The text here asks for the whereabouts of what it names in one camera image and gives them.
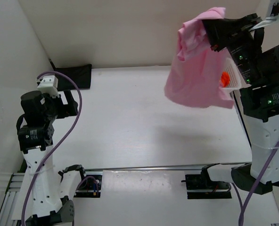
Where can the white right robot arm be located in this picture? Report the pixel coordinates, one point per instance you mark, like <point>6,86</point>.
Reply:
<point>260,99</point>

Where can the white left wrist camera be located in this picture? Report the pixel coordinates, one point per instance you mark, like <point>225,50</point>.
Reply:
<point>48,85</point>

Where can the aluminium table edge rail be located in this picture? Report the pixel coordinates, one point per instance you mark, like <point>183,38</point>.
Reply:
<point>177,167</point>

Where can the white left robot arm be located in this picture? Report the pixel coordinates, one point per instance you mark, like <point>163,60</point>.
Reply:
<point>49,198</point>

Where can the pink t shirt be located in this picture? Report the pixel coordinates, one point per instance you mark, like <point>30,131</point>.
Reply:
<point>195,76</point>

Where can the black t shirt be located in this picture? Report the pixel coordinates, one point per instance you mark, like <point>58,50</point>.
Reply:
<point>81,75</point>

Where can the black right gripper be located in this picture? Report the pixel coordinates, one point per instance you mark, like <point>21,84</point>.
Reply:
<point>222,31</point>

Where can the white plastic laundry basket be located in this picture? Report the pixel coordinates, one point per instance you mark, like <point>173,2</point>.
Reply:
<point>235,76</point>

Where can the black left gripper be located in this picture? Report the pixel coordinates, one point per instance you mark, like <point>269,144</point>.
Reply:
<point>69,109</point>

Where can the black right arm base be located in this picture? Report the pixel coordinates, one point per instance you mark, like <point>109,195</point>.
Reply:
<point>199,186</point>

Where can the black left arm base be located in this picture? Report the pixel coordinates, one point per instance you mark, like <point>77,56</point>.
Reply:
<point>91,188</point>

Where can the orange t shirt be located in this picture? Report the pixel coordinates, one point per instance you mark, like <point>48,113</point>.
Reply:
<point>225,79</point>

